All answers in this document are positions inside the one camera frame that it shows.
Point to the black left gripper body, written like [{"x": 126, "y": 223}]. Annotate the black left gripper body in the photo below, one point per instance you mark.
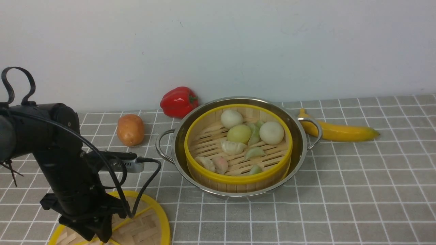
[{"x": 78, "y": 194}]

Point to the bamboo steamer lid yellow rim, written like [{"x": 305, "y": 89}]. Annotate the bamboo steamer lid yellow rim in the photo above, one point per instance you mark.
[{"x": 150, "y": 226}]

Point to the bamboo steamer basket yellow rim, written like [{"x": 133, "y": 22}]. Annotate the bamboo steamer basket yellow rim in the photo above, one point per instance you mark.
[{"x": 203, "y": 138}]

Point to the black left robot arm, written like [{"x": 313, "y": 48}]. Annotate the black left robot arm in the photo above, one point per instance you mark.
[{"x": 51, "y": 133}]

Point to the stainless steel pot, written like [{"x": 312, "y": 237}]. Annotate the stainless steel pot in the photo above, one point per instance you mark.
[{"x": 170, "y": 145}]

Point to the brown potato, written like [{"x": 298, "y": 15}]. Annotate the brown potato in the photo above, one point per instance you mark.
[{"x": 130, "y": 130}]

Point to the pale white dumpling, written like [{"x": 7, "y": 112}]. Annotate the pale white dumpling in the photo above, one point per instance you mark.
[{"x": 206, "y": 163}]

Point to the red bell pepper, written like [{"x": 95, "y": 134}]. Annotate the red bell pepper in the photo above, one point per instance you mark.
[{"x": 179, "y": 102}]

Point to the pink dumpling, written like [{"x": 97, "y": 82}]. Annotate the pink dumpling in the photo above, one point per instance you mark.
[{"x": 221, "y": 165}]

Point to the white round bun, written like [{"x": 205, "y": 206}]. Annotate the white round bun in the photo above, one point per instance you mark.
[
  {"x": 231, "y": 118},
  {"x": 271, "y": 133}
]

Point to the yellow-green round bun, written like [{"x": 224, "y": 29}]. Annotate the yellow-green round bun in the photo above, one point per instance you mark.
[{"x": 239, "y": 133}]

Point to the small green dumpling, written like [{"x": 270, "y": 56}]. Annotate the small green dumpling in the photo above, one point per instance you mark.
[{"x": 256, "y": 169}]

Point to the yellow banana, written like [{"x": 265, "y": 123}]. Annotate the yellow banana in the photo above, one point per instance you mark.
[{"x": 338, "y": 133}]

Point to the grey checkered tablecloth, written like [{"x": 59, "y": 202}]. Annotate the grey checkered tablecloth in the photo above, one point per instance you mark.
[{"x": 378, "y": 192}]

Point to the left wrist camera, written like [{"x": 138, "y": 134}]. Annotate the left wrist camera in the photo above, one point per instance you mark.
[{"x": 132, "y": 162}]

